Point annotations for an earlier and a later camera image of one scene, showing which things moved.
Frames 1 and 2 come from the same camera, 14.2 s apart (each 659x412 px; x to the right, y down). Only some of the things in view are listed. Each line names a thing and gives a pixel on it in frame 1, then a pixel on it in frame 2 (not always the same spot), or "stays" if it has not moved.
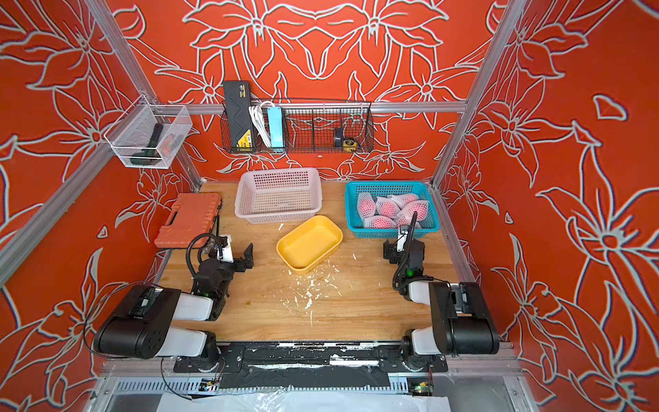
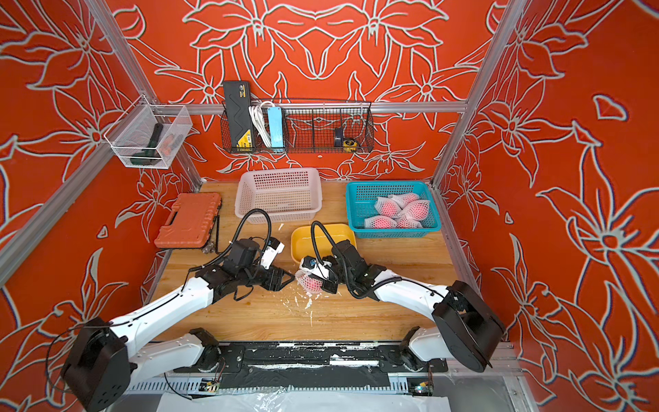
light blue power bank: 275,124 stays
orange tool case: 191,219 stays
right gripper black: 390,249 -> 328,287
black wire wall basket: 310,127 stays
